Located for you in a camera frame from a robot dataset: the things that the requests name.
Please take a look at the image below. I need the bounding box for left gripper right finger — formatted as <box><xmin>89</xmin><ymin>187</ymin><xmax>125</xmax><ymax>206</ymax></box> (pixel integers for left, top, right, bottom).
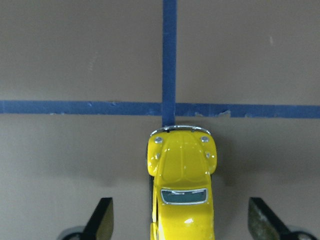
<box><xmin>247</xmin><ymin>197</ymin><xmax>318</xmax><ymax>240</ymax></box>

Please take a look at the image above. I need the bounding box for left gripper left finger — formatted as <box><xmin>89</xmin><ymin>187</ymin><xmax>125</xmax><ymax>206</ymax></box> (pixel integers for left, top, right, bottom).
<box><xmin>56</xmin><ymin>197</ymin><xmax>114</xmax><ymax>240</ymax></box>

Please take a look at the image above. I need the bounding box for yellow beetle toy car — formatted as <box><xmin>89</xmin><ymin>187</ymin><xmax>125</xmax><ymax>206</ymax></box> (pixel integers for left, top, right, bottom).
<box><xmin>146</xmin><ymin>125</ymin><xmax>217</xmax><ymax>240</ymax></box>

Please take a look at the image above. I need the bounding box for brown paper table mat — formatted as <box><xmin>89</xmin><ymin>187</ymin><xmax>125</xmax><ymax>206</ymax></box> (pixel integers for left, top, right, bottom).
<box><xmin>0</xmin><ymin>0</ymin><xmax>320</xmax><ymax>240</ymax></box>

